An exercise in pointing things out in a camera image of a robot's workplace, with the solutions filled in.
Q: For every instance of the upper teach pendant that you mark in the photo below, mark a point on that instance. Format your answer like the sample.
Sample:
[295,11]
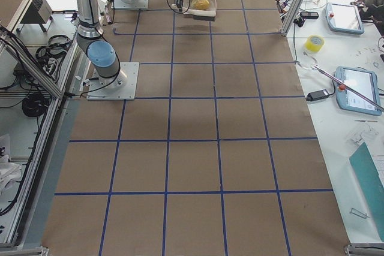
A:
[343,18]

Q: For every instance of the green cutting mat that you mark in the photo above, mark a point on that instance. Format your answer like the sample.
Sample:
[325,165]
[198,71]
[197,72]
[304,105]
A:
[370,184]

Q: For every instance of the grey electronics box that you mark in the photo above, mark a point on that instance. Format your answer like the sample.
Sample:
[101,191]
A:
[38,13]

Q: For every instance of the teach pendant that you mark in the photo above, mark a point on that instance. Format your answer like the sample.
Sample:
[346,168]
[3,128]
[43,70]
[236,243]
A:
[343,18]
[363,81]

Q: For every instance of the lower teach pendant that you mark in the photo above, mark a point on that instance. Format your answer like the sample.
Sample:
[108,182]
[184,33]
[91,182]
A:
[363,81]

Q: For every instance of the yellow tape roll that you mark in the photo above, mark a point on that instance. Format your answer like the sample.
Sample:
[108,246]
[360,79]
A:
[314,43]

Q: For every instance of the yellow plastic potato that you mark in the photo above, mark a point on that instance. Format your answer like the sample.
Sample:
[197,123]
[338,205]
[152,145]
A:
[200,4]

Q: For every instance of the black power adapter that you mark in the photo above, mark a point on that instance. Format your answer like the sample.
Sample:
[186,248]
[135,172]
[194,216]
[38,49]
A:
[318,95]

